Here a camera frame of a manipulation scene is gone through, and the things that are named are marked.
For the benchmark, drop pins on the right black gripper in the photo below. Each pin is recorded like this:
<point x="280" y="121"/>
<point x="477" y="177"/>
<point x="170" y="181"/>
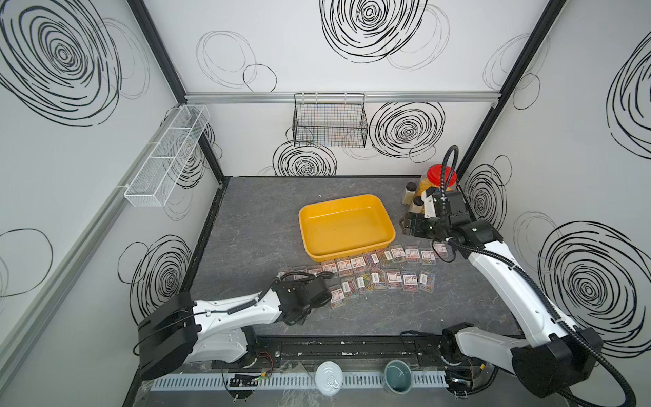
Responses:
<point x="416" y="220"/>

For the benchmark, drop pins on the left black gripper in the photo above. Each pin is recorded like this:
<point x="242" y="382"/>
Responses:
<point x="303" y="319"/>

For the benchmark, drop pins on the barcode paper clip box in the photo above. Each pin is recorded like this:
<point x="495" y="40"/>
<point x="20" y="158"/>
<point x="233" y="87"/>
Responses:
<point x="349" y="288"/>

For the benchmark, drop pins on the twelfth clear paper clip box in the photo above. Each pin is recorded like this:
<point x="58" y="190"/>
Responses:
<point x="428" y="256"/>

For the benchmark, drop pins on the second row clear clip box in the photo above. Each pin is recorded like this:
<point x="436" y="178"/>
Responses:
<point x="363" y="283"/>

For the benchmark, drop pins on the second row end barcode box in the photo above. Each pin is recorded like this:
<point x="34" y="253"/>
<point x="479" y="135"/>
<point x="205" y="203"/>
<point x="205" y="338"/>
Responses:
<point x="426" y="281"/>

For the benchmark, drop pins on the yellow plastic storage tray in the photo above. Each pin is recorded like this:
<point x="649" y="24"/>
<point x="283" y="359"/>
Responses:
<point x="345" y="227"/>

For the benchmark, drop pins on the second row red label box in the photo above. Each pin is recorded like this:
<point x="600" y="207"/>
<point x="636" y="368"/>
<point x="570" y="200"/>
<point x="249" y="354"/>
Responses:
<point x="394" y="280"/>

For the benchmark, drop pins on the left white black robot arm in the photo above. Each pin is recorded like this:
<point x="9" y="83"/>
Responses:
<point x="184" y="330"/>

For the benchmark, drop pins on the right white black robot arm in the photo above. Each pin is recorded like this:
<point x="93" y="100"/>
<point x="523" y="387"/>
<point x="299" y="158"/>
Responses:
<point x="554" y="352"/>

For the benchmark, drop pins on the tray box beside red label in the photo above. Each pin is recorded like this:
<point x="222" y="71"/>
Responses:
<point x="378" y="280"/>

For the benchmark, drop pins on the front black cap spice bottle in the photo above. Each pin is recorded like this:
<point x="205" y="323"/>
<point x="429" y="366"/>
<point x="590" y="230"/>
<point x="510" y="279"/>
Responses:
<point x="416" y="208"/>

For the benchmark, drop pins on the black cap spice bottle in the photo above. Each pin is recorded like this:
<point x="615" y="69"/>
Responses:
<point x="410" y="190"/>
<point x="416" y="208"/>

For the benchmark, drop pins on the red lid corn jar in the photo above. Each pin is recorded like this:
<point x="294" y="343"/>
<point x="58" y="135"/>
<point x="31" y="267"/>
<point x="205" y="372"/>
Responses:
<point x="432" y="178"/>

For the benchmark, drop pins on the rear black cap spice bottle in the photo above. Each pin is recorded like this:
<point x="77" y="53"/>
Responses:
<point x="410" y="190"/>

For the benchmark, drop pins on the grey green cup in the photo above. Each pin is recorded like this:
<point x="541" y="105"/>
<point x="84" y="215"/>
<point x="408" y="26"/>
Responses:
<point x="398" y="377"/>

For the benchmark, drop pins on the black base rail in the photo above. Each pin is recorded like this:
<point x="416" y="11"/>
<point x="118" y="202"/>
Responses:
<point x="423" y="349"/>

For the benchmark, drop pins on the black wire wall basket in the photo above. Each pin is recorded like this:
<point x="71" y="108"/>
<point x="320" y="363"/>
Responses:
<point x="332" y="120"/>

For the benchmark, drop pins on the white slotted cable duct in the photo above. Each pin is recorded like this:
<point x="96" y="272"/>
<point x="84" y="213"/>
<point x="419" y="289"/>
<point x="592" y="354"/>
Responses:
<point x="291" y="380"/>

